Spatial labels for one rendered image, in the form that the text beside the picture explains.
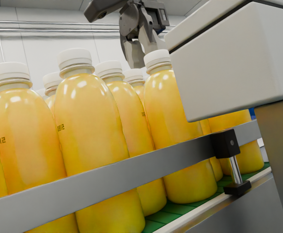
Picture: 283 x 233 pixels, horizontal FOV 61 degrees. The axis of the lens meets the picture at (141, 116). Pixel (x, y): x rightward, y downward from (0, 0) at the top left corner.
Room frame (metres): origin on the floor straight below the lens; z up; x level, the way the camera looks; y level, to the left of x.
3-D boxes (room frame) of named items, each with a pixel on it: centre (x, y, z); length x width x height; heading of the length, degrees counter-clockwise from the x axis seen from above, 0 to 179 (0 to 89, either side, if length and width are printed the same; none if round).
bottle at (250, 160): (0.42, -0.15, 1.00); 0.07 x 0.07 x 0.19
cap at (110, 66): (0.34, 0.03, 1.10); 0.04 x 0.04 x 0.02
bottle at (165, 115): (0.35, -0.04, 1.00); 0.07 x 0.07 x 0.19
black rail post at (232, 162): (0.32, -0.10, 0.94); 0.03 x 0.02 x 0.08; 126
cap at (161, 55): (0.35, -0.04, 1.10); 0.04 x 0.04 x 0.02
